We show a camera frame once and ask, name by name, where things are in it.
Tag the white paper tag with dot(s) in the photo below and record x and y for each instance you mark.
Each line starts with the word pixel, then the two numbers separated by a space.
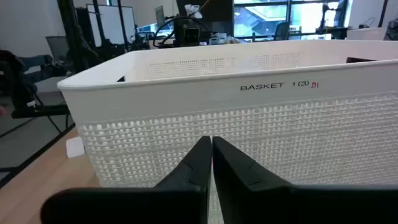
pixel 74 147

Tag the white counter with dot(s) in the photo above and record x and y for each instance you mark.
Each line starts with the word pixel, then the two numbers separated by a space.
pixel 367 33

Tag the dark grey office chair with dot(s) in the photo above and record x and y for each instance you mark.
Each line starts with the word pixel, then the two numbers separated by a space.
pixel 281 31

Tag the black office chair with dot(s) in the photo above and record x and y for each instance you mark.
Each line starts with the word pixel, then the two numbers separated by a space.
pixel 15 81

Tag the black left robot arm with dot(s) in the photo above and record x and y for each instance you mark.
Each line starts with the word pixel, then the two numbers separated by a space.
pixel 186 32

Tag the white whiteboard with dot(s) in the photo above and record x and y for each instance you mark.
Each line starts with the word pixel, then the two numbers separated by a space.
pixel 109 25

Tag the white perforated plastic laundry basket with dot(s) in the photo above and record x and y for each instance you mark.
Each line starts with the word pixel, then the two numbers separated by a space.
pixel 217 102

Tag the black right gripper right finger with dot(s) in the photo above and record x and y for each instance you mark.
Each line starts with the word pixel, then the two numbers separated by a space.
pixel 280 205

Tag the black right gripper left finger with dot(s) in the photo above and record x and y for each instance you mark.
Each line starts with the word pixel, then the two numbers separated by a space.
pixel 140 205

